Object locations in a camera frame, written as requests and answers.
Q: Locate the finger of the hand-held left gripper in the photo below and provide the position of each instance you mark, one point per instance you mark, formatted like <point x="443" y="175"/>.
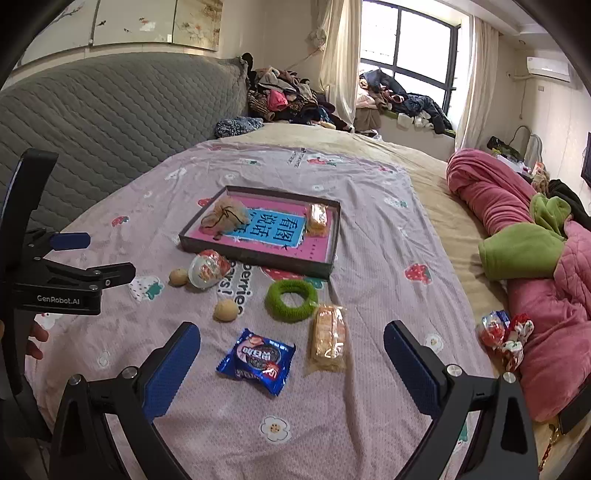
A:
<point x="69" y="241"/>
<point x="111" y="275"/>

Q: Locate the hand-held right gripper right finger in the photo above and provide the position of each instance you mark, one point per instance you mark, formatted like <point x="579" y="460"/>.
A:
<point x="411" y="364"/>

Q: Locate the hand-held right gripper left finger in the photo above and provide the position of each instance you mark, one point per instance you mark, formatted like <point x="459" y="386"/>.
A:
<point x="171" y="369"/>

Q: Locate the walnut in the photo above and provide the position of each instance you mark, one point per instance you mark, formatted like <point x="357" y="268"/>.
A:
<point x="179" y="278"/>
<point x="226" y="310"/>

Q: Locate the blue cookie packet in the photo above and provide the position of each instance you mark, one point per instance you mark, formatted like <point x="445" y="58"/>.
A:
<point x="256" y="360"/>

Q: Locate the clear cake packet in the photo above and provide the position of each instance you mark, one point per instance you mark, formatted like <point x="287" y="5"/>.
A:
<point x="328" y="337"/>
<point x="318" y="219"/>

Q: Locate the shallow dark box pink inside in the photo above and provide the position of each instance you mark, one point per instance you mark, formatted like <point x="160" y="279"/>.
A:
<point x="316" y="253"/>

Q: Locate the person's left hand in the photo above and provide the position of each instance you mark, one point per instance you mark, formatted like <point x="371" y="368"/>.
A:
<point x="34" y="341"/>

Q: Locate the red white snack packet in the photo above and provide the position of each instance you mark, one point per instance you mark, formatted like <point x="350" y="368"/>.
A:
<point x="494" y="330"/>

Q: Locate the pink strawberry printed blanket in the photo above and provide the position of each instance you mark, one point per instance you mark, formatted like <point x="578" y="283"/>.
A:
<point x="369" y="277"/>

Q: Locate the clear toy egg capsule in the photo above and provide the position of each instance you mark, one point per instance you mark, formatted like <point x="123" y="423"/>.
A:
<point x="207" y="270"/>

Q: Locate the red white candy wrapper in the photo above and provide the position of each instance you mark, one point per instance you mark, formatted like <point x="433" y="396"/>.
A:
<point x="517" y="341"/>

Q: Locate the grey quilted headboard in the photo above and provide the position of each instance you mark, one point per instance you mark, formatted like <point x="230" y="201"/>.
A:
<point x="115" y="120"/>

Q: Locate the pink quilt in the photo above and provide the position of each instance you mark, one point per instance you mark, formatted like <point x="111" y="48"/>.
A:
<point x="545" y="314"/>

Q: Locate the beige bed sheet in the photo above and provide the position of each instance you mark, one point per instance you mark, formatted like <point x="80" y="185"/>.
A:
<point x="443" y="221"/>

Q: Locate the green fleece blanket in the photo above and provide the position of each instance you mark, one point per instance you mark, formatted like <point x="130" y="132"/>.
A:
<point x="517" y="256"/>

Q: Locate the blue patterned cloth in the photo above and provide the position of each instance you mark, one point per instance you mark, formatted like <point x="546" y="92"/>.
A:
<point x="238" y="125"/>

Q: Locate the white window bench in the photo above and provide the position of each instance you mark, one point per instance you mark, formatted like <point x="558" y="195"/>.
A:
<point x="415" y="141"/>

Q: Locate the black clothing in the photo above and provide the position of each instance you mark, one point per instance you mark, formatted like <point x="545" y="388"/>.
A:
<point x="568" y="198"/>

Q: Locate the dark bag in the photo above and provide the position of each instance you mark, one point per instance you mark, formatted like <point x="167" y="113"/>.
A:
<point x="503" y="146"/>

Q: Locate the pile of mixed clothes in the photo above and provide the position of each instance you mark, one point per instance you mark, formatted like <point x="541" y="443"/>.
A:
<point x="286" y="99"/>

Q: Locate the clothes pile at window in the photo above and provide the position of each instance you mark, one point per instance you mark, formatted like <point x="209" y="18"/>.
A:
<point x="406" y="104"/>

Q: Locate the black television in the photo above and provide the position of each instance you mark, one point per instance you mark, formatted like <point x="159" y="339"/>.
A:
<point x="587" y="161"/>

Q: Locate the cream curtain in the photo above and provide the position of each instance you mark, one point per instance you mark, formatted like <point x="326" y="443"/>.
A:
<point x="478" y="83"/>
<point x="339" y="55"/>

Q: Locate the dark framed window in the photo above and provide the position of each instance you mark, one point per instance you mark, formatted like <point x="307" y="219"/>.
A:
<point x="420" y="41"/>

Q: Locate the white air conditioner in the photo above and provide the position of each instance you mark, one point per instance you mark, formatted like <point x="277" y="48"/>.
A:
<point x="547" y="68"/>

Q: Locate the floral wall painting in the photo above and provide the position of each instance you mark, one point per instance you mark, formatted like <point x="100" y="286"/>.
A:
<point x="138" y="21"/>

